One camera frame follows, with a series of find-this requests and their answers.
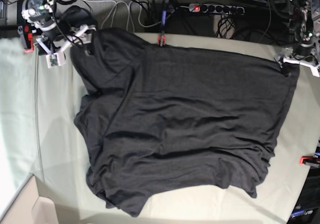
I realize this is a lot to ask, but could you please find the beige cardboard box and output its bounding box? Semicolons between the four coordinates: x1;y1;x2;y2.
0;175;59;224

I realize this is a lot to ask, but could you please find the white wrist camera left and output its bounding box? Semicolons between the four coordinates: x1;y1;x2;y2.
310;66;320;78

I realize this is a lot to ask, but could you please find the red black table clamp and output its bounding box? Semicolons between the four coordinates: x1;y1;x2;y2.
299;152;320;169
157;34;166;47
17;25;34;53

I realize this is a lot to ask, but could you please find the black round base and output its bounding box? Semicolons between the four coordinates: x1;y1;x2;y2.
60;5;97;28

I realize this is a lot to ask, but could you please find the red black table clamp left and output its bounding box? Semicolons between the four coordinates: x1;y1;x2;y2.
17;25;34;53

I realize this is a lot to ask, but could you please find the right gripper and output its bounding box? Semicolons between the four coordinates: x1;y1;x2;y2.
34;24;97;56

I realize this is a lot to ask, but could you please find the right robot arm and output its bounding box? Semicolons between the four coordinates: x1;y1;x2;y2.
17;0;98;67

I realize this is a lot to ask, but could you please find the red black table clamp right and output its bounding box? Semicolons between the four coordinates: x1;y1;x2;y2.
299;152;320;169

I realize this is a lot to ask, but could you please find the black t-shirt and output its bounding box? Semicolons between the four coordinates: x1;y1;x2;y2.
70;28;300;217

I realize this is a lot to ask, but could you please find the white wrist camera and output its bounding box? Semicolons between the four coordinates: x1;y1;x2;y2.
310;66;320;78
45;52;66;68

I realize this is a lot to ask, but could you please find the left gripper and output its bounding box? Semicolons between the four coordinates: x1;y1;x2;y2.
274;47;320;70

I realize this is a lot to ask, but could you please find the red black table clamp rear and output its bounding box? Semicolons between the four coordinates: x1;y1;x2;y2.
157;34;166;47

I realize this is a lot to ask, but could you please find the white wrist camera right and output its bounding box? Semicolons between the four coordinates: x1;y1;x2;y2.
45;52;66;68

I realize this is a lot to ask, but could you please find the light green table cloth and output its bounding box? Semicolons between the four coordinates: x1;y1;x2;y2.
0;38;320;224

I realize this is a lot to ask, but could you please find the black power strip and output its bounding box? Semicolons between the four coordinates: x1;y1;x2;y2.
188;3;245;16

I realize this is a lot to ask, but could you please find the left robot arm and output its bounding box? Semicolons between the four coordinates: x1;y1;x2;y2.
269;0;320;78

